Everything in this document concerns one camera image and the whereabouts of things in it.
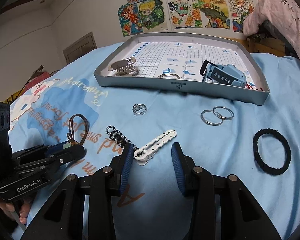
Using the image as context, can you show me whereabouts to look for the white plastic chain clip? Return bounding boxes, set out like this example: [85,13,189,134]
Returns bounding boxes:
[133,129,177,166]

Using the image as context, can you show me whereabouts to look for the anime girl orange drawing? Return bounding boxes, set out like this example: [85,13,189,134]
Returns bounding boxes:
[117,3,143,37]

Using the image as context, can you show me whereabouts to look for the landscape turtle painting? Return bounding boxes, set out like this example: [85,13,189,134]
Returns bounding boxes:
[197,0,230,29]

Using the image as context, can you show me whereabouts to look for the brown hair tie yellow bead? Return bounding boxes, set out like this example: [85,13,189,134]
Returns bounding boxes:
[57,113,90,149]

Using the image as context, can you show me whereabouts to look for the light blue printed bedsheet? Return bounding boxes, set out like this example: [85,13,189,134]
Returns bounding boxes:
[9,45,300,239]

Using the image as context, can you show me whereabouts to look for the brown wooden door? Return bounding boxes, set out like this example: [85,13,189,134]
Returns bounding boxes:
[63,31,97,64]

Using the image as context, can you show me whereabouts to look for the person's left hand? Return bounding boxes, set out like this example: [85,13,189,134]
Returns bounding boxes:
[0,197,33,225]

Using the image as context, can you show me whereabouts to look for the black fabric hair tie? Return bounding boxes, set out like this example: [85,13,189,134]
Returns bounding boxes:
[252,128,292,176]

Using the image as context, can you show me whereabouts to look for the orange fish drawing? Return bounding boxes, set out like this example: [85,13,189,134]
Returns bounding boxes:
[167,0,203,29]

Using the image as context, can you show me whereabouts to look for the blond boy drawing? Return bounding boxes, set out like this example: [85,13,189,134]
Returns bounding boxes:
[137,0,168,33]

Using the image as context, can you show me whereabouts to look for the blue digital wristwatch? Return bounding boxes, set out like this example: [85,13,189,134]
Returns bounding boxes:
[199,60,247,88]

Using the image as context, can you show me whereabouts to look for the large silver ring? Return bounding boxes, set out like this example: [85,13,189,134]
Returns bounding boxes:
[156,73,182,80]

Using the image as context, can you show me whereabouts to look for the black white braided bracelet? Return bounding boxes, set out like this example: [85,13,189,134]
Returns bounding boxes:
[105,125,139,152]

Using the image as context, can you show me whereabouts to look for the pink floral cloth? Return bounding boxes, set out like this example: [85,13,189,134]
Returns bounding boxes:
[243,0,300,59]

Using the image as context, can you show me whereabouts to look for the red checked cloth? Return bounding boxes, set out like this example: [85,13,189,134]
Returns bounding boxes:
[21,71,50,94]

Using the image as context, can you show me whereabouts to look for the interlinked silver ring pair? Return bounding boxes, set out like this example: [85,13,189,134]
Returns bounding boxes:
[200,106,235,126]

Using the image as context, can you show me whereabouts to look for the grey shallow tray box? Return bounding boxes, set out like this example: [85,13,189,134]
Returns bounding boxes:
[94,33,270,105]

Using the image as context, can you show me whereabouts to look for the colourful doodle calendar drawing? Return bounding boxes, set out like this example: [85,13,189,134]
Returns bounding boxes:
[228,0,254,33]

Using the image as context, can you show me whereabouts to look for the red white cord bracelet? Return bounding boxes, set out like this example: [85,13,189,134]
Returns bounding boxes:
[244,83,265,91]

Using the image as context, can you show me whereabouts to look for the small silver finger ring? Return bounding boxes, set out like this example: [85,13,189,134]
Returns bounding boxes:
[132,103,148,116]

